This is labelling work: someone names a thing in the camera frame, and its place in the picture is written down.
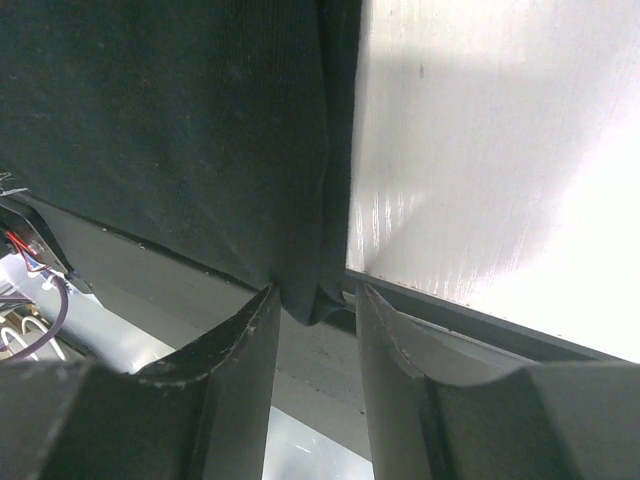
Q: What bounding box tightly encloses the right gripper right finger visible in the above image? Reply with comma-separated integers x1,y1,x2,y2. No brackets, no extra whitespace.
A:
356,285,639,479

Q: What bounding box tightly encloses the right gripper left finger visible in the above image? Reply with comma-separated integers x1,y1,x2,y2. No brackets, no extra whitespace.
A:
1,285,281,479

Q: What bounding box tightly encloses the black daisy t-shirt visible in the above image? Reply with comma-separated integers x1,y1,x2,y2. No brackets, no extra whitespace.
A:
1,1,362,325

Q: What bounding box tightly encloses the aluminium rail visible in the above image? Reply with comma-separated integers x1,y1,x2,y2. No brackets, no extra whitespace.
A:
344,270,620,363

